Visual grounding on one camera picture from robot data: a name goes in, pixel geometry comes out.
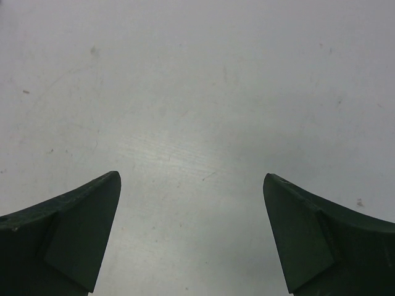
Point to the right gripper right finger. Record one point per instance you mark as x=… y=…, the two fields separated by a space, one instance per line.
x=325 y=248

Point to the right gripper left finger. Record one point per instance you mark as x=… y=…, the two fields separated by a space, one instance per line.
x=56 y=247

